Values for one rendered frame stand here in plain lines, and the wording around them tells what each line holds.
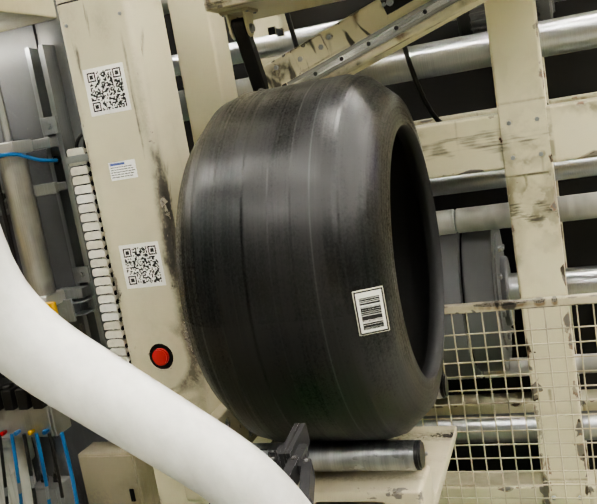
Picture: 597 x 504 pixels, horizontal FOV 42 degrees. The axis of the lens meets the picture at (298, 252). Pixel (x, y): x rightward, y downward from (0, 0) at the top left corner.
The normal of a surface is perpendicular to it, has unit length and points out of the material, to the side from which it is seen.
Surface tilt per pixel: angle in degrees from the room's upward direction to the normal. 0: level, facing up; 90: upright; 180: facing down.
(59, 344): 54
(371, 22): 90
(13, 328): 71
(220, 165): 50
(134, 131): 90
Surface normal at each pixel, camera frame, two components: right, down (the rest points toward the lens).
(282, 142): -0.33, -0.55
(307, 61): -0.31, 0.21
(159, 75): 0.94, -0.11
